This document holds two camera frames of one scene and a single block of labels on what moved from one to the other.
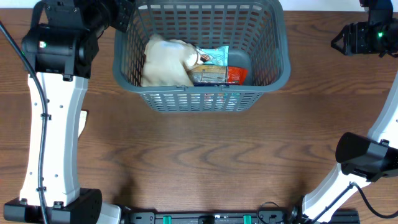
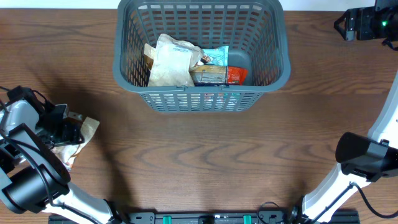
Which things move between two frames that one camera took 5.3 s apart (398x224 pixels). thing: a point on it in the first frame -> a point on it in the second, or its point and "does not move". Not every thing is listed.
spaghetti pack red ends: x=216 y=74 does not move
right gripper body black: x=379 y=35 -> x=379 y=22
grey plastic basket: x=254 y=30 does not move
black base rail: x=275 y=217 does not move
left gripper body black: x=99 y=16 -> x=58 y=131
